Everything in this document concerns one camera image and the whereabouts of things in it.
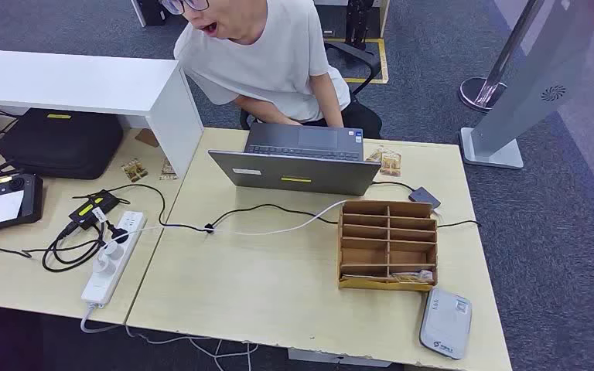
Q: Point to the person's left forearm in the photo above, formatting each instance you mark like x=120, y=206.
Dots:
x=328, y=102

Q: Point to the person's right forearm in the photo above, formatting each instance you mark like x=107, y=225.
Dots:
x=266, y=110

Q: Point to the gold patterned card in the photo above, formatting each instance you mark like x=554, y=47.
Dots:
x=391, y=164
x=168, y=170
x=374, y=154
x=134, y=170

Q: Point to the wooden card organizer box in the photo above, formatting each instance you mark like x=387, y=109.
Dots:
x=363, y=251

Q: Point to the person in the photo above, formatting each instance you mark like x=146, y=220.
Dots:
x=266, y=56

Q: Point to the grey laptop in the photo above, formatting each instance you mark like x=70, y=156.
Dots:
x=328, y=176

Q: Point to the small grey hub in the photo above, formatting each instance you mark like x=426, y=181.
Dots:
x=424, y=197

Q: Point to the black office chair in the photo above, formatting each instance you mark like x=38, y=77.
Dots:
x=363, y=57

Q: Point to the yellow floor tape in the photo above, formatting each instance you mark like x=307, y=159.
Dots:
x=383, y=61

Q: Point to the brown cardboard tag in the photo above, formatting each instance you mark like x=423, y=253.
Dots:
x=147, y=137

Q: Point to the black equipment stand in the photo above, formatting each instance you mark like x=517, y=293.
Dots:
x=356, y=20

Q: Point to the black plug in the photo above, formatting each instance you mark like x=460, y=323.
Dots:
x=117, y=233

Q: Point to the white round plug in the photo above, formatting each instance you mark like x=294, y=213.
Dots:
x=113, y=250

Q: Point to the black power adapter yellow label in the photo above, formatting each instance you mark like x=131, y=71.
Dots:
x=89, y=210

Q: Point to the white power strip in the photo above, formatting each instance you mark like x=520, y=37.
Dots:
x=100, y=286

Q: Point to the black computer tower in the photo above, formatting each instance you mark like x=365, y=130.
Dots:
x=153, y=13

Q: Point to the black carrying case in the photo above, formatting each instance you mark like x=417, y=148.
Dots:
x=61, y=146

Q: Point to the white desk shelf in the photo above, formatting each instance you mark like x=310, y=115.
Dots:
x=71, y=79

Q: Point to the grey kiosk stand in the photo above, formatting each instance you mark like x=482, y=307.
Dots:
x=532, y=77

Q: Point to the black remote controller with screen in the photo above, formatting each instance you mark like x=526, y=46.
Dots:
x=28, y=205

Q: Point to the white table support bracket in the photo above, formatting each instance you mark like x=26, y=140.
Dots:
x=328, y=357

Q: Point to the silver stanchion post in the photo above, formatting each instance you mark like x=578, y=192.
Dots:
x=481, y=94

